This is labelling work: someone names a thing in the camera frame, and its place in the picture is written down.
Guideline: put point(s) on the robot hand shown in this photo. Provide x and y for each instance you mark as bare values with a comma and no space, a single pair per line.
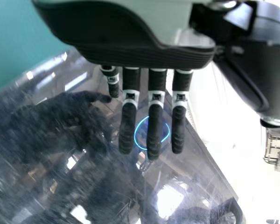
154,46

